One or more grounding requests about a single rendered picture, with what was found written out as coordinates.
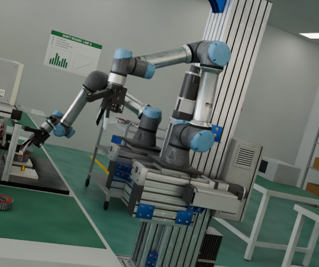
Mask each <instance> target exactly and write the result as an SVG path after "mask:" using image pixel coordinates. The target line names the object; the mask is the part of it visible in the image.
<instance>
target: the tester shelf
mask: <svg viewBox="0 0 319 267"><path fill-rule="evenodd" d="M22 112H23V111H22V110H21V109H20V107H19V106H18V104H17V103H16V102H15V104H14V106H13V105H9V104H5V103H0V116H1V117H6V118H10V119H15V120H21V115H22Z"/></svg>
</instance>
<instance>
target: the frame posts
mask: <svg viewBox="0 0 319 267"><path fill-rule="evenodd" d="M8 119H9V118H6V117H3V124H4V129H5V131H6V127H7V123H8ZM21 127H22V123H19V122H15V125H14V129H13V133H12V137H11V141H10V145H9V148H8V152H7V157H6V161H5V165H4V169H3V173H2V177H1V181H7V182H8V178H9V175H10V171H11V167H12V163H13V159H14V155H15V151H16V147H17V142H18V139H19V135H20V131H21Z"/></svg>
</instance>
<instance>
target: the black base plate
mask: <svg viewBox="0 0 319 267"><path fill-rule="evenodd" d="M3 154H4V152H3V151H0V159H1V163H0V185H7V186H14V187H18V188H25V189H31V190H38V191H45V192H52V193H58V194H65V195H69V192H70V191H69V189H68V187H67V186H66V184H65V183H64V181H63V180H62V178H61V177H60V175H59V174H58V172H57V171H56V169H55V168H54V166H53V164H52V163H51V161H50V160H47V159H42V158H36V157H30V156H29V159H30V161H31V163H32V165H33V166H32V167H28V166H24V167H25V168H29V169H33V170H35V171H36V173H37V175H38V179H32V178H28V177H21V176H15V175H9V178H8V182H7V181H1V177H2V173H3V169H4V165H5V161H4V157H2V155H3ZM12 166H18V167H22V165H17V164H12Z"/></svg>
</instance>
